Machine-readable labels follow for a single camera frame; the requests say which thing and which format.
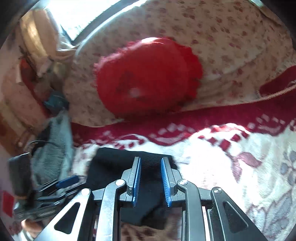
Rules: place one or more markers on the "grey fleece garment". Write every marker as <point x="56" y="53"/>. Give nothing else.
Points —
<point x="54" y="159"/>

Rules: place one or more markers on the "red heart-shaped ruffled cushion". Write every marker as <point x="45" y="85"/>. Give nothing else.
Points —
<point x="147" y="77"/>

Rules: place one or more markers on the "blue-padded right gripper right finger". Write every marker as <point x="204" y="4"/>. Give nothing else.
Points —
<point x="180" y="192"/>

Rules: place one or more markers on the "floral cream pillow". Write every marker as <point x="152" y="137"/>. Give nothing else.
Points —
<point x="240" y="46"/>

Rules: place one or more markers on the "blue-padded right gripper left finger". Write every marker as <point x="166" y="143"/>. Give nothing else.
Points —
<point x="121" y="193"/>

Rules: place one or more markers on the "red and white plush blanket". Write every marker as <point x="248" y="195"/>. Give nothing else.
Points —
<point x="248" y="150"/>

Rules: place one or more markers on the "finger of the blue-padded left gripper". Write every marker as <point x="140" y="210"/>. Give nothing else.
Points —
<point x="69" y="181"/>

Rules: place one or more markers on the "beige curtain cloth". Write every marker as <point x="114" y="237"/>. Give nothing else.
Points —
<point x="44" y="40"/>

